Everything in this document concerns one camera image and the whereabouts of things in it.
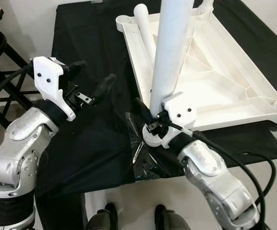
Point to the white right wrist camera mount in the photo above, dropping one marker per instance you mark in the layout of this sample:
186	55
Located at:
179	111

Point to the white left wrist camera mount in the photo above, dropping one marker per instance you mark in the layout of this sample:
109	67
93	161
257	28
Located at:
50	79

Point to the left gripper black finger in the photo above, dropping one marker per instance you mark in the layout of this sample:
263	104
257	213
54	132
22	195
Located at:
105	85
74	68

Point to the dark robot right foot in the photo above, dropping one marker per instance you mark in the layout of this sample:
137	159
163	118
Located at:
169	219

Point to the black stool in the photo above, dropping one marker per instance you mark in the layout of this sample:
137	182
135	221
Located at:
2	67

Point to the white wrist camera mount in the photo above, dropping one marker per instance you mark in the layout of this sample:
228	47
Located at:
179	111
50	79

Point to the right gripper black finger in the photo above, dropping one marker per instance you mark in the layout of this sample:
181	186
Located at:
143	111

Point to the dark robot foot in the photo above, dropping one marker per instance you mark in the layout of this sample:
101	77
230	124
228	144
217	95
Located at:
169	219
101	218

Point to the white plastic ribbed table top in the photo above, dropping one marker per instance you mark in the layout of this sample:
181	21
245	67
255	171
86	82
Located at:
225	96

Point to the dark robot left foot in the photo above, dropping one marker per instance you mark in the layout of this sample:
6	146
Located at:
101	218

